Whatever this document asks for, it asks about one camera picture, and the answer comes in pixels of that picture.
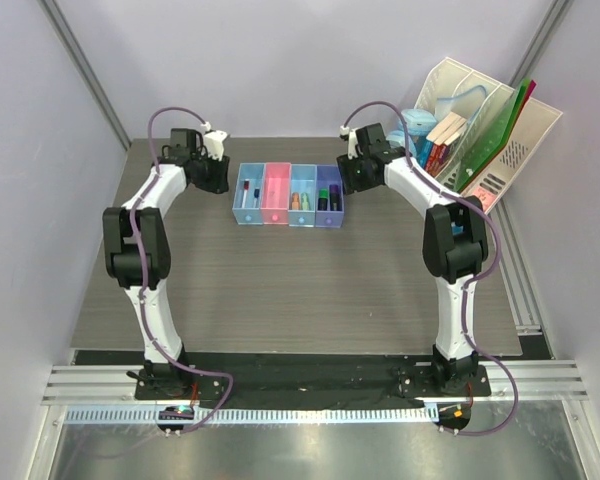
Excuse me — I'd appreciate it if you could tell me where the red cap white marker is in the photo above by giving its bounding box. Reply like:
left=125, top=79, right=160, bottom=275
left=241, top=180, right=251, bottom=209

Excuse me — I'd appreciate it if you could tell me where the purple cap black marker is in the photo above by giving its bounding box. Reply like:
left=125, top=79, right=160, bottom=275
left=329, top=184, right=341, bottom=211

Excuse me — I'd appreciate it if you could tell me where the green cap black marker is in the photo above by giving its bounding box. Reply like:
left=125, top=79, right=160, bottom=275
left=317, top=188, right=329, bottom=211

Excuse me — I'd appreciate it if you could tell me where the light green eraser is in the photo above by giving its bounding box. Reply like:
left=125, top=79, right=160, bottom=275
left=301, top=192, right=311, bottom=211

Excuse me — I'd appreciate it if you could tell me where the orange highlighter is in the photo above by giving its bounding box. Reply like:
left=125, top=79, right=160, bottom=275
left=291, top=192, right=302, bottom=211

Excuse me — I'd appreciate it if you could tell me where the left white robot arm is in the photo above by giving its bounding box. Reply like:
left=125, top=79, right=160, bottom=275
left=102, top=126, right=230, bottom=399

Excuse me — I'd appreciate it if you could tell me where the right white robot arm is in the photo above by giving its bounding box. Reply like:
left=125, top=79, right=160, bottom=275
left=337, top=123, right=488, bottom=395

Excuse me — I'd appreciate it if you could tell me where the leftmost light blue bin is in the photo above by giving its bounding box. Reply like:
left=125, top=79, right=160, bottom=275
left=232, top=163, right=265, bottom=226

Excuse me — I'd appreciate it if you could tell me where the light blue bin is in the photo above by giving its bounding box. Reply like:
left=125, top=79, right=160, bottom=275
left=232, top=163, right=265, bottom=226
left=288, top=164, right=317, bottom=228

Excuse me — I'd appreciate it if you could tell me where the purple bin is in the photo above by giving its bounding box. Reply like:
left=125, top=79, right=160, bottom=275
left=315, top=165, right=344, bottom=228

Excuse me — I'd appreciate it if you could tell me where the lower blue tape dispenser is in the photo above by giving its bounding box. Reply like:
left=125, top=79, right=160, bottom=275
left=386, top=130, right=418, bottom=158

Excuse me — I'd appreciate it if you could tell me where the blue tape dispenser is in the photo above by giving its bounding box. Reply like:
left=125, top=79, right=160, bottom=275
left=401, top=108, right=438, bottom=146
left=386, top=130, right=418, bottom=158

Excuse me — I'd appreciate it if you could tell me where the pink bin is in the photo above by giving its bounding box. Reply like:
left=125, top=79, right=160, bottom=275
left=260, top=162, right=291, bottom=225

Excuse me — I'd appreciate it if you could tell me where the red blue book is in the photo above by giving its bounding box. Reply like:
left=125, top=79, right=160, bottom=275
left=416, top=139, right=453, bottom=177

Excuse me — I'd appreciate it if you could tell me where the upper blue tape dispenser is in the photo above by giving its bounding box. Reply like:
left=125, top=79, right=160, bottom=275
left=401, top=108, right=438, bottom=146

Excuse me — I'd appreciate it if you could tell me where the tan topped book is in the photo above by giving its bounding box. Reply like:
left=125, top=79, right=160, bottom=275
left=426, top=112, right=467, bottom=146

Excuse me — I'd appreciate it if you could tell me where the white desk file organizer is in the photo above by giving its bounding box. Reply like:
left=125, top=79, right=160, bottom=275
left=415, top=57, right=562, bottom=212

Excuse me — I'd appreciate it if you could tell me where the clear zip bag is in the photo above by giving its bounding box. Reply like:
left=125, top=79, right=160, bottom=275
left=434, top=85, right=488, bottom=123

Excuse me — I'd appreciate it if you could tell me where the pink sticky note pad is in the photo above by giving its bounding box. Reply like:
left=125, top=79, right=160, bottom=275
left=469, top=186, right=498, bottom=213

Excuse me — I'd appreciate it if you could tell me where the green plastic folder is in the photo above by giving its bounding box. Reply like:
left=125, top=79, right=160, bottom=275
left=453, top=77, right=536, bottom=194

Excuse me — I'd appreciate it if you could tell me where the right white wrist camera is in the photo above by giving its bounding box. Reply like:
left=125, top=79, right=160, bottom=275
left=339, top=125, right=359, bottom=159

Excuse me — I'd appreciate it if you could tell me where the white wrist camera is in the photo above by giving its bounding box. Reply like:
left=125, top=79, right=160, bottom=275
left=202, top=122, right=229, bottom=161
left=339, top=125, right=359, bottom=159

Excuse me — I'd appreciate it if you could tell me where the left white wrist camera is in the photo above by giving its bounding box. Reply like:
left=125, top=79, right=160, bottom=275
left=202, top=122, right=229, bottom=161

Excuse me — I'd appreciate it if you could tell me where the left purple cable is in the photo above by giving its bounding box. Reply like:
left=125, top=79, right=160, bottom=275
left=137, top=106, right=235, bottom=434

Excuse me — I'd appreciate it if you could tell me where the purple cable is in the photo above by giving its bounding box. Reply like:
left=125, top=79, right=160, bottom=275
left=342, top=101, right=519, bottom=436
left=137, top=106, right=235, bottom=434

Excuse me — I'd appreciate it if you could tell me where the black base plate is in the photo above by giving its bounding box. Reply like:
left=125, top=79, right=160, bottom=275
left=126, top=353, right=491, bottom=410

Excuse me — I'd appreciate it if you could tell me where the aluminium rail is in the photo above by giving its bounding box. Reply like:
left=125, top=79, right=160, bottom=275
left=42, top=360, right=588, bottom=431

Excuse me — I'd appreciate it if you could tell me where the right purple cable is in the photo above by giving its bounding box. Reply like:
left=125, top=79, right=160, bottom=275
left=342, top=101, right=519, bottom=436

